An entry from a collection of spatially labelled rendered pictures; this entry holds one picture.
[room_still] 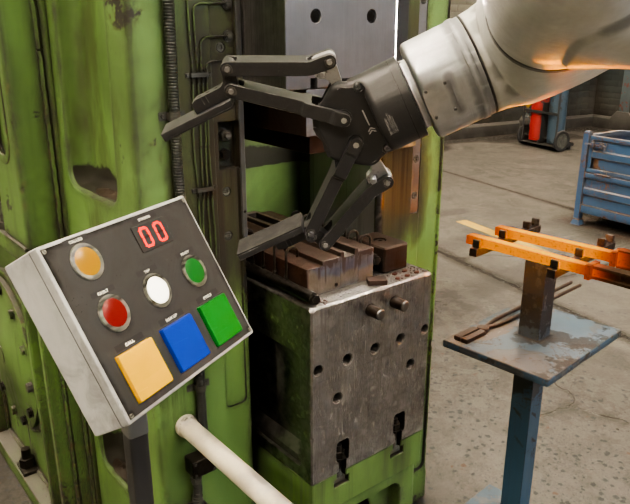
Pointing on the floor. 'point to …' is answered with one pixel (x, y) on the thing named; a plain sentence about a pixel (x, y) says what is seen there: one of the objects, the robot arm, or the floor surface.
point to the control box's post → (138, 461)
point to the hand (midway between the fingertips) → (214, 189)
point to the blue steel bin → (615, 177)
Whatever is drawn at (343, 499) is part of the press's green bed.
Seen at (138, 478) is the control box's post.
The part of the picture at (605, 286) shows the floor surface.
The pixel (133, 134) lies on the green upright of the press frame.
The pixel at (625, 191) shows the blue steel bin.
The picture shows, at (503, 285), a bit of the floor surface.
